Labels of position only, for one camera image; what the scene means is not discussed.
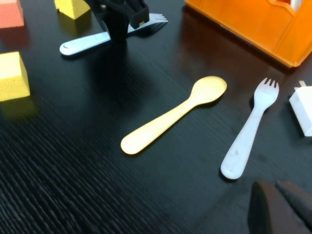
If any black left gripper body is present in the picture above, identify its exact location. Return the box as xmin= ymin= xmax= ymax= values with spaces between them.
xmin=84 ymin=0 xmax=148 ymax=13

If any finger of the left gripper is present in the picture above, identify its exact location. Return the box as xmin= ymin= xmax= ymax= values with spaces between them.
xmin=128 ymin=6 xmax=150 ymax=28
xmin=97 ymin=10 xmax=130 ymax=44

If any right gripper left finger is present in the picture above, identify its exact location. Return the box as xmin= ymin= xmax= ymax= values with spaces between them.
xmin=248 ymin=181 xmax=312 ymax=234

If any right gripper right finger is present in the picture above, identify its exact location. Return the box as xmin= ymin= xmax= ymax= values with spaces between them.
xmin=276 ymin=180 xmax=312 ymax=231

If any light blue plastic fork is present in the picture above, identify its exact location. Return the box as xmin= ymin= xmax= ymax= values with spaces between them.
xmin=59 ymin=12 xmax=169 ymax=57

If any grey plastic fork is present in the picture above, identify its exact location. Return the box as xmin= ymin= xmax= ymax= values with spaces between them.
xmin=220 ymin=77 xmax=280 ymax=180

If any yellow plastic spoon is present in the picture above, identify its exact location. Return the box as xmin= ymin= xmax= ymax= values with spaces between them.
xmin=120 ymin=76 xmax=228 ymax=155

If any orange plastic cutlery holder crate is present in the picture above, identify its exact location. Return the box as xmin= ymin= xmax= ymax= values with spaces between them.
xmin=183 ymin=0 xmax=312 ymax=68

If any yellow foam cube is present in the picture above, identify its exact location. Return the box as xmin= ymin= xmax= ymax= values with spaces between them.
xmin=54 ymin=0 xmax=91 ymax=20
xmin=0 ymin=51 xmax=31 ymax=102

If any white charger plug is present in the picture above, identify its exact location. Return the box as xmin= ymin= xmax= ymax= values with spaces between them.
xmin=289 ymin=81 xmax=312 ymax=138

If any orange foam cube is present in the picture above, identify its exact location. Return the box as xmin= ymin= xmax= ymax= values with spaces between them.
xmin=0 ymin=0 xmax=25 ymax=29

